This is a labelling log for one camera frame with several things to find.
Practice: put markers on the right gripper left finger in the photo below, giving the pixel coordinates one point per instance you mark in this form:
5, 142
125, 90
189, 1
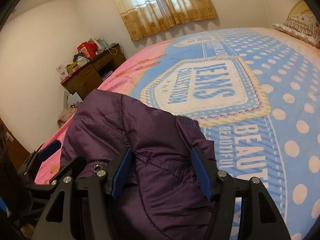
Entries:
84, 208

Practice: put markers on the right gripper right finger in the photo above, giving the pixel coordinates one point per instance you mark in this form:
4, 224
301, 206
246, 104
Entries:
259, 215

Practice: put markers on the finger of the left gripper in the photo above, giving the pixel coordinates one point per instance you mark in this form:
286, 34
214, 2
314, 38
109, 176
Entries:
48, 151

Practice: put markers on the purple quilted jacket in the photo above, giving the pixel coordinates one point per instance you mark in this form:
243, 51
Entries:
161, 198

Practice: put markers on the clothes pile on floor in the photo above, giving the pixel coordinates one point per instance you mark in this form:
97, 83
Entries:
65, 115

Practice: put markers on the white card on desk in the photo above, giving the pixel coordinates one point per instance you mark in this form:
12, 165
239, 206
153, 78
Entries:
62, 71

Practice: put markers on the brown wooden desk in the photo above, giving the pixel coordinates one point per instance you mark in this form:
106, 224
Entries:
90, 76

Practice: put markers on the red box on desk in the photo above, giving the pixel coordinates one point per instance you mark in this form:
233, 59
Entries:
88, 50

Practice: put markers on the pink and blue bedspread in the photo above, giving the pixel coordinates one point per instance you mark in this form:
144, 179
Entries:
255, 93

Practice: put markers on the far window curtain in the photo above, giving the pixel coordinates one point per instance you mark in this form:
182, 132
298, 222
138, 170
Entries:
143, 18

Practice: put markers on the grey patterned pillow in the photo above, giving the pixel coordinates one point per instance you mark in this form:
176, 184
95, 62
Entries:
304, 27

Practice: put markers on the cream wooden headboard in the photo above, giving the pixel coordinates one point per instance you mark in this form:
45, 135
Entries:
300, 8

